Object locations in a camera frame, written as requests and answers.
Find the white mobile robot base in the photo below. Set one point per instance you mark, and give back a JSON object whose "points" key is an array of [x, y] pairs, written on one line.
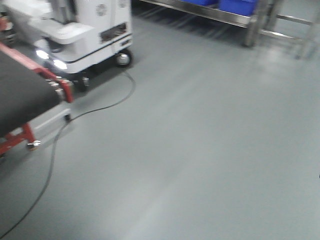
{"points": [[70, 36]]}

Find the red conveyor side rail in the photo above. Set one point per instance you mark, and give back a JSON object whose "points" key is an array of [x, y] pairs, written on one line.
{"points": [[62, 86]]}

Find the black conveyor belt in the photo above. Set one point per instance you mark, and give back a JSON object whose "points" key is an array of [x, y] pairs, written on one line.
{"points": [[24, 95]]}

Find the blue plastic bin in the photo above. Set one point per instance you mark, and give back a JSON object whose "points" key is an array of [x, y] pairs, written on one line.
{"points": [[239, 7], [202, 2]]}

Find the stainless steel shelf rack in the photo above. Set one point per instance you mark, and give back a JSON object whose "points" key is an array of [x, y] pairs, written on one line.
{"points": [[261, 23]]}

